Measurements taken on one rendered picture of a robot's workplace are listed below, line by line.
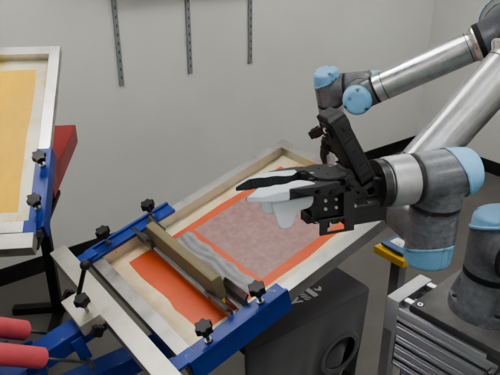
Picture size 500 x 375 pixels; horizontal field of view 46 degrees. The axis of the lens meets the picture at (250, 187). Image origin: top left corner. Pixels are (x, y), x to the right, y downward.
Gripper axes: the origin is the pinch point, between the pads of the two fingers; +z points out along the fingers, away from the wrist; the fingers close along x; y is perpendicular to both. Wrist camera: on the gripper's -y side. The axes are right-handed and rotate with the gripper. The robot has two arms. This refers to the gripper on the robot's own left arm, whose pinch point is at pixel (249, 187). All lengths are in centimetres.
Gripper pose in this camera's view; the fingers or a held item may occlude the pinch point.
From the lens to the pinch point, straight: 78.5
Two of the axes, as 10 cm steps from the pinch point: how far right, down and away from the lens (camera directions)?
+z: -9.5, 1.3, -2.7
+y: 0.5, 9.5, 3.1
